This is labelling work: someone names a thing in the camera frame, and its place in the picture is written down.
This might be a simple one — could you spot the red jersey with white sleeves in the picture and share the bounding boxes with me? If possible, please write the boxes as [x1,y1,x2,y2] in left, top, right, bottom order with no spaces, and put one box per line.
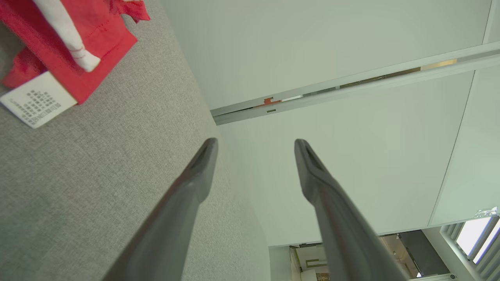
[0,0,151,129]

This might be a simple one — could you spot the white sliding door rail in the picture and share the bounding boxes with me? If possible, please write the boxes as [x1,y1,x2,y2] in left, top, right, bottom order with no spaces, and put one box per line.
[210,41,500,126]

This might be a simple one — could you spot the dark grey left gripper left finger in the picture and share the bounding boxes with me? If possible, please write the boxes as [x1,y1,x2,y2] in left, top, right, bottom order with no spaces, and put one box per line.
[102,137,219,281]

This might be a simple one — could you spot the grey fabric sofa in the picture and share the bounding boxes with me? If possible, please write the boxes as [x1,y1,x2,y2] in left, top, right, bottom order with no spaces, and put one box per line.
[0,0,271,281]

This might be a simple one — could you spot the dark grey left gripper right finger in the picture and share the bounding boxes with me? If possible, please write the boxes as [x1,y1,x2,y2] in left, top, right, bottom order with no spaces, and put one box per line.
[294,139,409,281]

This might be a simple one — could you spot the bright window white frame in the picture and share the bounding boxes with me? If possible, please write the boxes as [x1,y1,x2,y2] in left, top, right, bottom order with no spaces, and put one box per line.
[441,207,500,281]

